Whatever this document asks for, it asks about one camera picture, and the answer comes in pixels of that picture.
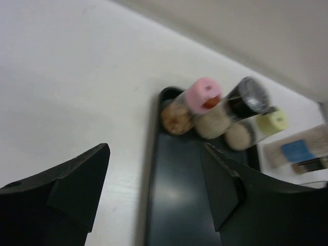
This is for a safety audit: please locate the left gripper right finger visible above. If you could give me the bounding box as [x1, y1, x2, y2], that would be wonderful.
[203, 143, 327, 245]

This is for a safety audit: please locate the yellow cap spice bottle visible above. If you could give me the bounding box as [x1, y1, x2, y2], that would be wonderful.
[223, 106, 289, 151]

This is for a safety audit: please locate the pink cap spice bottle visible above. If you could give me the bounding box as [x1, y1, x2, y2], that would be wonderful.
[160, 77, 221, 135]

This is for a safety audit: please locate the black cap spice bottle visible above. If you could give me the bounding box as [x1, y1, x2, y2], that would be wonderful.
[292, 156, 327, 175]

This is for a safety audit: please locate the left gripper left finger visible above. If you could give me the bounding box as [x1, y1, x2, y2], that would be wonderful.
[1, 143, 110, 245]

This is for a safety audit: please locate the black plastic tray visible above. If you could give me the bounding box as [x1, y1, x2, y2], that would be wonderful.
[143, 86, 261, 246]

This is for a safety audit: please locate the silver lid blue label jar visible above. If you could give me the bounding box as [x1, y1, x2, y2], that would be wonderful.
[263, 125, 327, 168]

